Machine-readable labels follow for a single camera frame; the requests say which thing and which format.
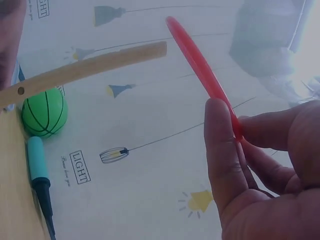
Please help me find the person's left hand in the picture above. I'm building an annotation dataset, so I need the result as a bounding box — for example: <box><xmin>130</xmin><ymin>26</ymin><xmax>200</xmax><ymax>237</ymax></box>
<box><xmin>0</xmin><ymin>0</ymin><xmax>27</xmax><ymax>91</ymax></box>

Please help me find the person's right hand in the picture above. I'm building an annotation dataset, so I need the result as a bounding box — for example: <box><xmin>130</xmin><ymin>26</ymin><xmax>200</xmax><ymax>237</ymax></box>
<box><xmin>204</xmin><ymin>97</ymin><xmax>320</xmax><ymax>240</ymax></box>

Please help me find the light wooden stick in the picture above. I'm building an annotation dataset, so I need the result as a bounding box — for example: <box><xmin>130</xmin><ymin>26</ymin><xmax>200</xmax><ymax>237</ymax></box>
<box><xmin>0</xmin><ymin>41</ymin><xmax>168</xmax><ymax>109</ymax></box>

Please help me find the green ball with black lines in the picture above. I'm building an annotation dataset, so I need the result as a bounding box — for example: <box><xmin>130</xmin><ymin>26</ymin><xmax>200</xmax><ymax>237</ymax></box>
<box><xmin>21</xmin><ymin>87</ymin><xmax>69</xmax><ymax>139</ymax></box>

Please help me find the teal-handled tool with black tip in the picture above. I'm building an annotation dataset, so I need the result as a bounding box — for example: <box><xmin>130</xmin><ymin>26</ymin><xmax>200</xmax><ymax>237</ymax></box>
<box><xmin>26</xmin><ymin>136</ymin><xmax>57</xmax><ymax>240</ymax></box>

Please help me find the red plastic ring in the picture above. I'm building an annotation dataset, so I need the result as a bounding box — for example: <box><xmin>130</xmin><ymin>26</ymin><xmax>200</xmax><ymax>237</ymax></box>
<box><xmin>165</xmin><ymin>16</ymin><xmax>275</xmax><ymax>200</ymax></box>

